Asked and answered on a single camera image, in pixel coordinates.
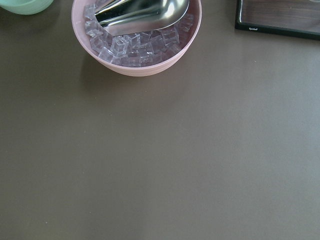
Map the pink bowl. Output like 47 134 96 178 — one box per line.
71 0 202 77

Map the green bowl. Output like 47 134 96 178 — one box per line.
0 0 53 15

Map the clear ice cubes pile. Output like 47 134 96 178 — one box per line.
83 3 194 68

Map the metal ice scoop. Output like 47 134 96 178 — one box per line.
94 0 190 36

